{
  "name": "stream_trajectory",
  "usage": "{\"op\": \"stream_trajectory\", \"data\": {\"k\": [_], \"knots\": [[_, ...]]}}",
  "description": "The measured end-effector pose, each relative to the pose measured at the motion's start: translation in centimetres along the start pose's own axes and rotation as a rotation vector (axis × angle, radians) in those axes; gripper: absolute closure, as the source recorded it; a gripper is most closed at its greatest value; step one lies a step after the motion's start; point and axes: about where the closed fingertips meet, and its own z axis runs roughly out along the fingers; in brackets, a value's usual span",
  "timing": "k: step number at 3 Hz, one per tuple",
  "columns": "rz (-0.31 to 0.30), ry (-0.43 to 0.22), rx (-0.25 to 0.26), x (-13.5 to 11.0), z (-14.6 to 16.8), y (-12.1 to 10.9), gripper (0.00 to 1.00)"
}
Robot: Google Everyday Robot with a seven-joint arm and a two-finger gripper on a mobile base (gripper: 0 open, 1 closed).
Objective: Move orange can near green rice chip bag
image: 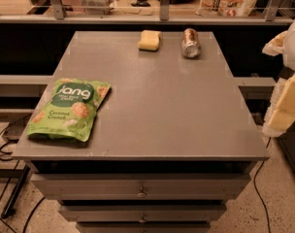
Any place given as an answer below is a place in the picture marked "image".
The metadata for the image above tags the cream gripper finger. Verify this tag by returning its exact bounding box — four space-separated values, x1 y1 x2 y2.
262 31 287 56
262 74 295 138

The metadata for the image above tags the orange soda can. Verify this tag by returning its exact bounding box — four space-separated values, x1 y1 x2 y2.
181 28 201 58

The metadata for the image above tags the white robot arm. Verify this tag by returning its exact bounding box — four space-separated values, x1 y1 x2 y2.
262 20 295 138

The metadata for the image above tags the green rice chip bag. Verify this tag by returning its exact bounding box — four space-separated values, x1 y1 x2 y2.
27 78 111 142

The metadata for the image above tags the grey drawer cabinet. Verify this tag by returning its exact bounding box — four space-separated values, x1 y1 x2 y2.
14 31 269 233

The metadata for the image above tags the yellow sponge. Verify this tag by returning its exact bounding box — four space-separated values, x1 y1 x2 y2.
138 30 161 51

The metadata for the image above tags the top drawer knob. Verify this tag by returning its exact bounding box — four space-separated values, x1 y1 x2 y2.
137 186 147 198

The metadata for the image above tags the drawer knob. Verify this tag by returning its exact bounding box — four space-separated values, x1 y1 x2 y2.
137 186 147 198
138 214 147 223

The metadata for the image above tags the black metal stand leg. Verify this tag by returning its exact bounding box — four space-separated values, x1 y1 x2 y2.
1 165 30 219

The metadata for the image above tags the black cable right floor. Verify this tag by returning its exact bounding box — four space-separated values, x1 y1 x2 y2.
252 136 273 233

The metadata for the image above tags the metal shelf rail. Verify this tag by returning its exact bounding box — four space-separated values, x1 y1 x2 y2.
0 0 295 25

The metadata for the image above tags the black cables left floor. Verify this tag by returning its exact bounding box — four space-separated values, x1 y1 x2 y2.
0 114 47 233

